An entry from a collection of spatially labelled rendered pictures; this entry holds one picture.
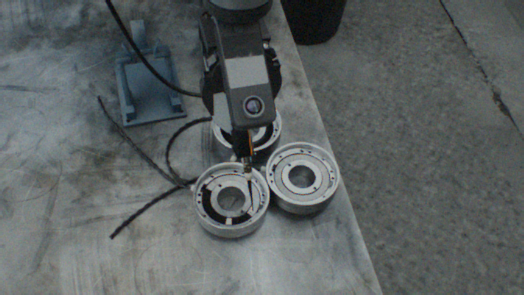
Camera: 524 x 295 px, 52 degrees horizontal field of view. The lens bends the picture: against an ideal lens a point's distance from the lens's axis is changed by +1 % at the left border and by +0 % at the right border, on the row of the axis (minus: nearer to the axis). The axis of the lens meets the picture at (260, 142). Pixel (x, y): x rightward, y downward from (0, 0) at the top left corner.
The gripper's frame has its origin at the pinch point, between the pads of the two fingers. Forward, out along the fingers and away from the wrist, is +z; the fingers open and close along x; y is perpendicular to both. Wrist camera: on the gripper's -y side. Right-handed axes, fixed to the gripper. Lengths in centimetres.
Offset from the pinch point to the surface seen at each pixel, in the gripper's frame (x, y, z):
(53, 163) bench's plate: 26.0, 9.5, 13.3
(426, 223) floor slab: -65, 19, 93
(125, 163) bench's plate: 15.8, 7.1, 13.3
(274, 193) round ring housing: -3.7, -5.1, 9.6
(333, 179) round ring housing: -12.7, -4.6, 10.4
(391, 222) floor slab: -55, 22, 93
